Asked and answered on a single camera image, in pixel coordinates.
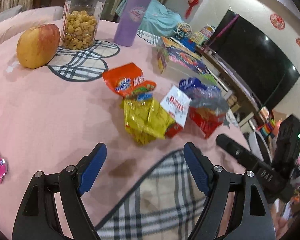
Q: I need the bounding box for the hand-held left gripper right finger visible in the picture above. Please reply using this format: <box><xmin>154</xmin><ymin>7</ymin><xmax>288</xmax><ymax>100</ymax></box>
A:
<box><xmin>184</xmin><ymin>142</ymin><xmax>277</xmax><ymax>240</ymax></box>

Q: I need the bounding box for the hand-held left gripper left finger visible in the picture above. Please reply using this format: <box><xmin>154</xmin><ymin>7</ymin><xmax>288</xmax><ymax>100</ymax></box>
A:
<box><xmin>12</xmin><ymin>142</ymin><xmax>107</xmax><ymax>240</ymax></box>

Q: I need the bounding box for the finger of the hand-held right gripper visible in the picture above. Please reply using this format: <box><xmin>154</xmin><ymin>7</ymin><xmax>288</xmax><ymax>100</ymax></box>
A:
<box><xmin>216</xmin><ymin>134</ymin><xmax>263</xmax><ymax>173</ymax></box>

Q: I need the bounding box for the white round trash bin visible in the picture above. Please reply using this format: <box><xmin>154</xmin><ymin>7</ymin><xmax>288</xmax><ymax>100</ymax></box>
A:
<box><xmin>247</xmin><ymin>131</ymin><xmax>274</xmax><ymax>164</ymax></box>

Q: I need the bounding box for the blue silver snack wrapper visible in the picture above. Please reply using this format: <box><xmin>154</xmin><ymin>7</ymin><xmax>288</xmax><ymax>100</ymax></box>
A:
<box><xmin>179</xmin><ymin>77</ymin><xmax>229</xmax><ymax>115</ymax></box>

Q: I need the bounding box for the white red snack wrapper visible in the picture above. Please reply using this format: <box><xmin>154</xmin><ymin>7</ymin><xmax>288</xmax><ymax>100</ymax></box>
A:
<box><xmin>160</xmin><ymin>85</ymin><xmax>192</xmax><ymax>128</ymax></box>

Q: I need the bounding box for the yellow snack wrapper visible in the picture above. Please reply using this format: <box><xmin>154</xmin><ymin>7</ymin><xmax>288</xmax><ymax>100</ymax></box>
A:
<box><xmin>121</xmin><ymin>97</ymin><xmax>177</xmax><ymax>145</ymax></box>

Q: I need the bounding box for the orange snack wrapper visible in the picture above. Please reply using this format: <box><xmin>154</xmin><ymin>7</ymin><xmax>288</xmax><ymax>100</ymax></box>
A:
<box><xmin>102</xmin><ymin>62</ymin><xmax>157</xmax><ymax>99</ymax></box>

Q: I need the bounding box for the rainbow stacking rings toy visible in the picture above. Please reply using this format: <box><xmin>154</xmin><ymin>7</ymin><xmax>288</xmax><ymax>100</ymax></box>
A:
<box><xmin>259</xmin><ymin>119</ymin><xmax>277</xmax><ymax>138</ymax></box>

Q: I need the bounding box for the white television cabinet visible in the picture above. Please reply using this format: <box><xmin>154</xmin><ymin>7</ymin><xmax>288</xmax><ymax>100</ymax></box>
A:
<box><xmin>197</xmin><ymin>47</ymin><xmax>265</xmax><ymax>130</ymax></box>

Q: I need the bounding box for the pink patchwork tablecloth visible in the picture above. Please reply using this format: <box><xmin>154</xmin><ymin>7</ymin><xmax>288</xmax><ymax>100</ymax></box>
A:
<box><xmin>0</xmin><ymin>9</ymin><xmax>255</xmax><ymax>240</ymax></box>

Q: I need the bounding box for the black television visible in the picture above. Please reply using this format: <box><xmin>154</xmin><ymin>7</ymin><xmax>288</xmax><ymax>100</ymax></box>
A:
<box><xmin>210</xmin><ymin>9</ymin><xmax>300</xmax><ymax>109</ymax></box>

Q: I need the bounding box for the colourful picture box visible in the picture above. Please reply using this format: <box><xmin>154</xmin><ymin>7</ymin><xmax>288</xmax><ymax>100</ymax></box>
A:
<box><xmin>157</xmin><ymin>36</ymin><xmax>210</xmax><ymax>80</ymax></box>

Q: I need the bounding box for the round red paper-cut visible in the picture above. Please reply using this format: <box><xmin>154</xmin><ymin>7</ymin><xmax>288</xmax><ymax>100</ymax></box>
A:
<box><xmin>270</xmin><ymin>14</ymin><xmax>286</xmax><ymax>30</ymax></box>

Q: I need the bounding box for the colourful toy house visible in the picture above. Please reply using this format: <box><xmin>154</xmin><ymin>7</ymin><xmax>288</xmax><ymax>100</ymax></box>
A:
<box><xmin>190</xmin><ymin>25</ymin><xmax>215</xmax><ymax>46</ymax></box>

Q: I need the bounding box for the pink stick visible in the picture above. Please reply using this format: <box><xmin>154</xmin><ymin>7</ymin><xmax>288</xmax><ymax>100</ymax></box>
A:
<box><xmin>207</xmin><ymin>15</ymin><xmax>240</xmax><ymax>47</ymax></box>

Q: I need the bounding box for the ferris wheel toy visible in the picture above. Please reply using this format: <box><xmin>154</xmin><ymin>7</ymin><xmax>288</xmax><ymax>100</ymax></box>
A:
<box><xmin>174</xmin><ymin>23</ymin><xmax>192</xmax><ymax>42</ymax></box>

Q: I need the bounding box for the red yellow apple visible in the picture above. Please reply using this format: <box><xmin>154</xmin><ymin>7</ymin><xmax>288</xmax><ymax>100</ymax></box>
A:
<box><xmin>16</xmin><ymin>24</ymin><xmax>61</xmax><ymax>69</ymax></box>

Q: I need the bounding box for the clear popcorn jar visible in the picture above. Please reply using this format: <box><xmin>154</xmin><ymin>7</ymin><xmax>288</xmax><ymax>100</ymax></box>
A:
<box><xmin>61</xmin><ymin>0</ymin><xmax>110</xmax><ymax>50</ymax></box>

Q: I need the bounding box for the purple tumbler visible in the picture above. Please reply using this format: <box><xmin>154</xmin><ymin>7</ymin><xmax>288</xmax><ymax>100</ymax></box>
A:
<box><xmin>113</xmin><ymin>0</ymin><xmax>156</xmax><ymax>47</ymax></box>

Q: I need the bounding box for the teal cloth covered chair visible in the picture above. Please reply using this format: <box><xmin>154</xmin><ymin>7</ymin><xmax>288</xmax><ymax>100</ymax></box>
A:
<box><xmin>115</xmin><ymin>0</ymin><xmax>184</xmax><ymax>38</ymax></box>

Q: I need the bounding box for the pink covered sofa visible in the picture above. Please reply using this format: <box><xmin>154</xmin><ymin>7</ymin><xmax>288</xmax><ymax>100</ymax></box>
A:
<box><xmin>0</xmin><ymin>5</ymin><xmax>64</xmax><ymax>50</ymax></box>

